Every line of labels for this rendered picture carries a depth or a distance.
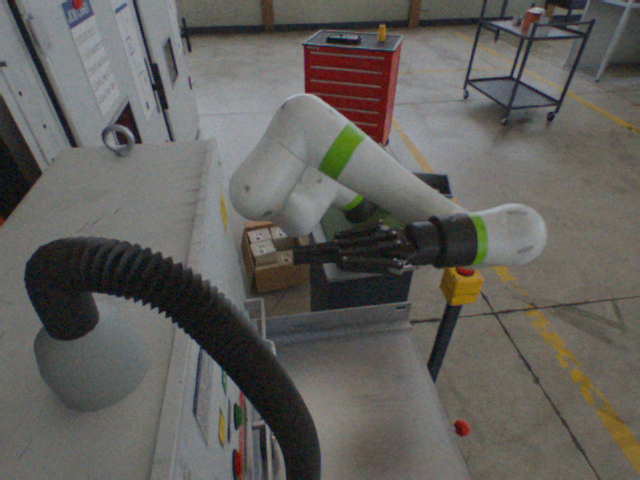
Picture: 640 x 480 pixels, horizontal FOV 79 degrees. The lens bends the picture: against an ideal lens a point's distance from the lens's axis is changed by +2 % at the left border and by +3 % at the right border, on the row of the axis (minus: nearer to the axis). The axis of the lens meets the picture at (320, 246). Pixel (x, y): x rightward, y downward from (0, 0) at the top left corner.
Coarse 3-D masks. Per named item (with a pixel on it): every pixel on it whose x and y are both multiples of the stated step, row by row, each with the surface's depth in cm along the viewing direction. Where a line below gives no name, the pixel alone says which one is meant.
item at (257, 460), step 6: (252, 318) 92; (258, 414) 74; (258, 432) 72; (258, 438) 71; (252, 444) 70; (258, 444) 70; (252, 450) 69; (258, 450) 69; (252, 456) 69; (258, 456) 69; (252, 462) 68; (258, 462) 68; (258, 468) 67; (258, 474) 66
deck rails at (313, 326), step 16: (384, 304) 97; (400, 304) 97; (272, 320) 94; (288, 320) 95; (304, 320) 96; (320, 320) 97; (336, 320) 98; (352, 320) 99; (368, 320) 100; (384, 320) 101; (400, 320) 101; (272, 336) 97; (288, 336) 97; (304, 336) 97; (320, 336) 97; (336, 336) 97
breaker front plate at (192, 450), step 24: (216, 144) 60; (216, 168) 57; (216, 192) 55; (216, 216) 52; (216, 240) 50; (216, 264) 48; (240, 288) 74; (192, 360) 32; (192, 384) 31; (216, 384) 41; (192, 408) 30; (216, 408) 40; (192, 432) 30; (216, 432) 39; (192, 456) 29; (216, 456) 38
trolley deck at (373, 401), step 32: (288, 352) 94; (320, 352) 94; (352, 352) 94; (384, 352) 94; (416, 352) 94; (320, 384) 88; (352, 384) 88; (384, 384) 88; (416, 384) 88; (320, 416) 82; (352, 416) 82; (384, 416) 82; (416, 416) 82; (320, 448) 77; (352, 448) 77; (384, 448) 77; (416, 448) 77; (448, 448) 77
